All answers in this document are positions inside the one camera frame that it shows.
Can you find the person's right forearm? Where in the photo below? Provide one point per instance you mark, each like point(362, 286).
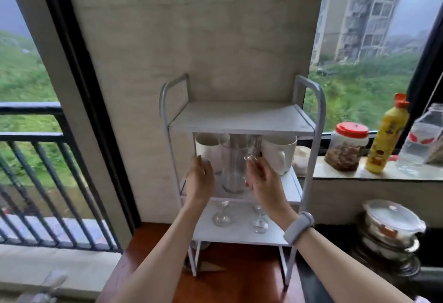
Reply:
point(346, 271)

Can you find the glass bowl with lid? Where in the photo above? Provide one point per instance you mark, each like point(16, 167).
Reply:
point(391, 219)

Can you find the white metal shelf rack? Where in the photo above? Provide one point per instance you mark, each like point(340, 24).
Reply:
point(242, 117)

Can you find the yellow bottle with orange cap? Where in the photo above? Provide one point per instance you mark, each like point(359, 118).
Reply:
point(386, 140)

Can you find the stainless steel pot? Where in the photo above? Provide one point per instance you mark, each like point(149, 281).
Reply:
point(384, 251)

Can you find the red-lidded clear plastic jar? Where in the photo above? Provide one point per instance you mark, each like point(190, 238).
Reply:
point(346, 150)

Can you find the black balcony railing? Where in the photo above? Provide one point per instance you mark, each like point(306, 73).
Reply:
point(31, 136)

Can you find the clear plastic water bottle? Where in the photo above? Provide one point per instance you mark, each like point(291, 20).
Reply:
point(417, 143)

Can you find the white ceramic mug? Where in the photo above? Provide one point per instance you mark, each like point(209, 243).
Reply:
point(207, 149)
point(280, 152)

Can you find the person's left thumb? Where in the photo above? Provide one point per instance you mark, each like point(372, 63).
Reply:
point(211, 178)

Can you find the person's left forearm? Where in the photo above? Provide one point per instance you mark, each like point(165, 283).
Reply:
point(162, 257)

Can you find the person's right hand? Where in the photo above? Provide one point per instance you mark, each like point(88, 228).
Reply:
point(268, 192)

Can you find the grey wrist band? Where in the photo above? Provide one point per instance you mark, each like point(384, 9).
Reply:
point(298, 228)

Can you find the person's left hand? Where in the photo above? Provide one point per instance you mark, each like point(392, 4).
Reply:
point(199, 183)

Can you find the person's right thumb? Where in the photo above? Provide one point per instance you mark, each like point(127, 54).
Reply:
point(251, 180)

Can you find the black door frame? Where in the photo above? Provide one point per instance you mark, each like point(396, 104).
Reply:
point(83, 78)

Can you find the blurry white object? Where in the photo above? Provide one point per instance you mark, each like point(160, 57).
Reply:
point(45, 287)

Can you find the grey high-rise building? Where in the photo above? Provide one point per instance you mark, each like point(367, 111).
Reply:
point(367, 12)

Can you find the clear wine glass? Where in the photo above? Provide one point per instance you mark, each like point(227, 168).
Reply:
point(260, 225)
point(221, 219)

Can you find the clear glass pitcher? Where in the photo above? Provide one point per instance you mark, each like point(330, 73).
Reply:
point(233, 164)

